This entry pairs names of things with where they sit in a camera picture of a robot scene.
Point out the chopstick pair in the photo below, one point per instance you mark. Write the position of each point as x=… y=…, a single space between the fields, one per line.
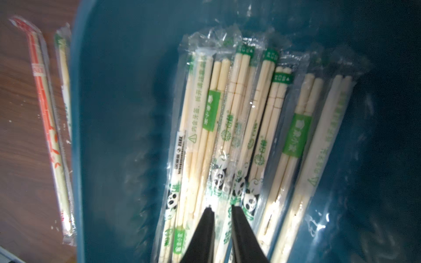
x=62 y=39

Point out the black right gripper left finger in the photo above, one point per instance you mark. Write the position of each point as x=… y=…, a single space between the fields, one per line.
x=201 y=247

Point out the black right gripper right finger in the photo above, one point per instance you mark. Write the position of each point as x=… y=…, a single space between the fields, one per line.
x=245 y=246

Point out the teal plastic storage box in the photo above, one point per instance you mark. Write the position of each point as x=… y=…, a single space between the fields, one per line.
x=124 y=55

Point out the wrapped chopsticks pile in box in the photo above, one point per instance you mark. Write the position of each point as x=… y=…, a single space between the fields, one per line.
x=257 y=123

